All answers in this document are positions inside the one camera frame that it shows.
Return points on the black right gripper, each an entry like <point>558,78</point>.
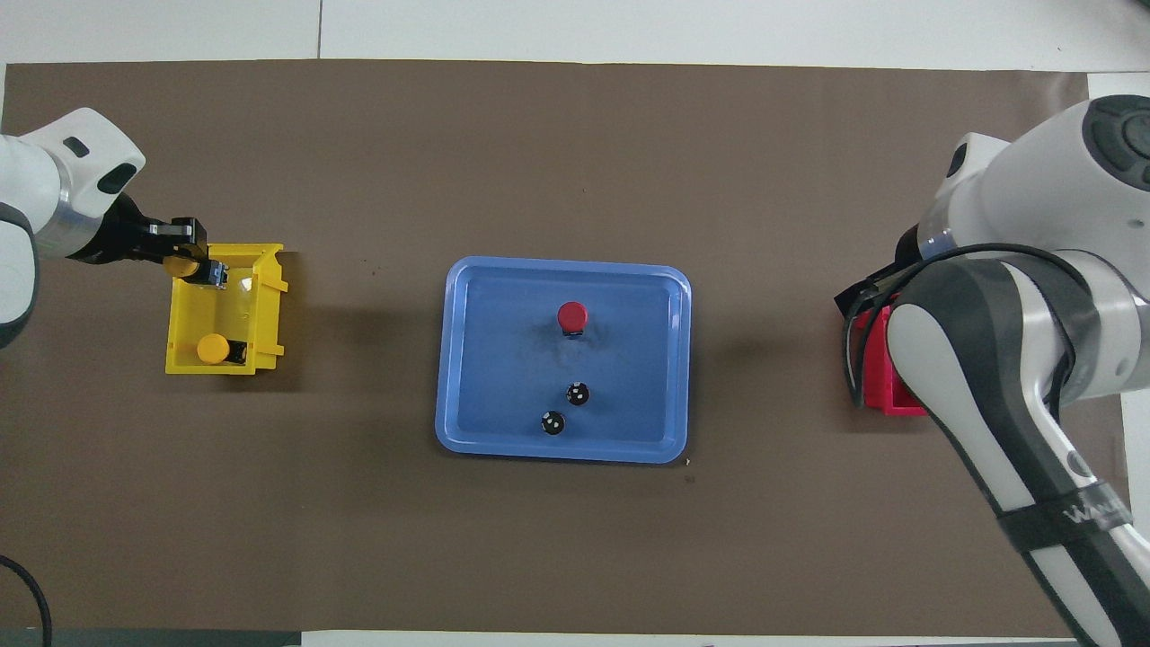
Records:
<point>867,292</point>

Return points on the red push button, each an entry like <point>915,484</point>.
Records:
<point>571,316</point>

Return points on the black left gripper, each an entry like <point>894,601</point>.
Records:
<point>130,241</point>

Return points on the black cylindrical capacitor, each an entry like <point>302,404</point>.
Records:
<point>552,422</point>
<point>578,394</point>

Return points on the yellow plastic bin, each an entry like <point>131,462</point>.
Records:
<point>184,314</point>

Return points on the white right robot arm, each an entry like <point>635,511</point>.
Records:
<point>970,359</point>

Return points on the red plastic bin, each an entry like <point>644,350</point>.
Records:
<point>889,395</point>

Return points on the yellow push button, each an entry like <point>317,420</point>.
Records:
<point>213,348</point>
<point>180,267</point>

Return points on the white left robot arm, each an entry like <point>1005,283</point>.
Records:
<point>36,171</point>

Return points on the brown paper mat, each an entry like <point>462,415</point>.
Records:
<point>575,135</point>

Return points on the blue plastic tray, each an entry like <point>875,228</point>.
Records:
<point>503,359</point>

